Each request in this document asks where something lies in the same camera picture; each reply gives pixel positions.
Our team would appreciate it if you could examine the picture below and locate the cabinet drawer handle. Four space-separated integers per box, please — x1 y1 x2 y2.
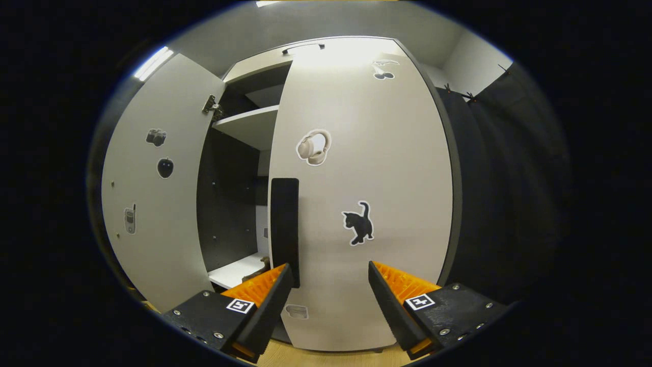
282 43 325 55

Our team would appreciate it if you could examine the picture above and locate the white shoe cabinet door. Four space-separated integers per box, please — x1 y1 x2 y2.
268 37 454 352
101 54 226 312

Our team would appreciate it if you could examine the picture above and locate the white shoe cabinet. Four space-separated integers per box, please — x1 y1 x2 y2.
196 36 463 353

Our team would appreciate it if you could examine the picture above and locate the brown fluffy shoe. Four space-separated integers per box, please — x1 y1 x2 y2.
241 256 271 282

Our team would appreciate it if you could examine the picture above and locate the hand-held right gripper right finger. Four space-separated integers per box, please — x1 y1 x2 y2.
368 260 511 363

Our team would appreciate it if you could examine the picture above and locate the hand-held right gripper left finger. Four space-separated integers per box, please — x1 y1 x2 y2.
162 263 294 363

